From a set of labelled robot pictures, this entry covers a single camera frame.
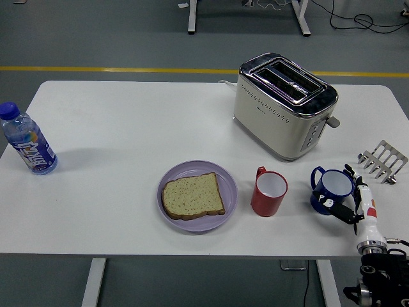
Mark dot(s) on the red enamel cup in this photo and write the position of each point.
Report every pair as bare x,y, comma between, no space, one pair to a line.
265,204

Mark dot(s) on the white paper scrap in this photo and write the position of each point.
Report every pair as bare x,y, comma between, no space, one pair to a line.
183,5

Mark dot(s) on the purple round plate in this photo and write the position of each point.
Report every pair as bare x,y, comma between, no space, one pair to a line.
191,168

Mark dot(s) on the dark object with wheel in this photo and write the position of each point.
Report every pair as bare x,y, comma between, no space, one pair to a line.
405,12

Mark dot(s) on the cream and chrome toaster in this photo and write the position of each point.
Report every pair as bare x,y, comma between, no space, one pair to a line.
271,128

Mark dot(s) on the metal toast rack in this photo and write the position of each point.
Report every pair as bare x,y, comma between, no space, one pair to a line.
380,160

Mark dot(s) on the grey box under table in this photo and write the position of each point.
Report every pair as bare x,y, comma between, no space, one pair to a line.
292,264

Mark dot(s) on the blue enamel cup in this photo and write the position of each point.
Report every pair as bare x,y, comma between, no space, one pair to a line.
334,182

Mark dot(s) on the slice of bread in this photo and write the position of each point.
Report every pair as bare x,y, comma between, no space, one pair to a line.
191,196

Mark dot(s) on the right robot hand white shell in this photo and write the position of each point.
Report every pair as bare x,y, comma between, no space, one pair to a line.
367,217

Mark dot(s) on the white background table leg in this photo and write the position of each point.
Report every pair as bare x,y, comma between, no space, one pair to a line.
302,19
192,16

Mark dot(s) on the water bottle blue cap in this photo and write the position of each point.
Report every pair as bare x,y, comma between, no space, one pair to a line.
32,150

